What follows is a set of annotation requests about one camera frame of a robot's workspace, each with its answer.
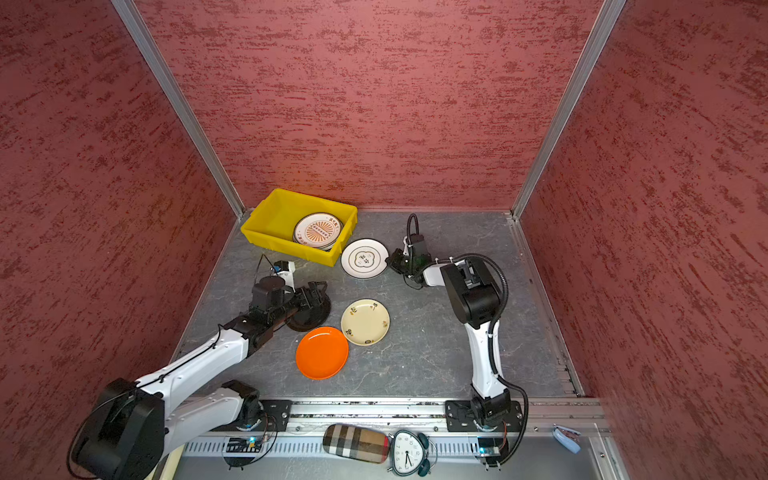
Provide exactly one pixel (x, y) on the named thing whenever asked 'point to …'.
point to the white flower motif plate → (364, 258)
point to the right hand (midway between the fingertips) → (382, 263)
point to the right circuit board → (489, 446)
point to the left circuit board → (244, 445)
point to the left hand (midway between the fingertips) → (316, 292)
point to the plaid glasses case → (363, 444)
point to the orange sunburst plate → (319, 230)
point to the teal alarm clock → (412, 454)
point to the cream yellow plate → (365, 322)
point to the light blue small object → (569, 438)
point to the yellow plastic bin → (274, 214)
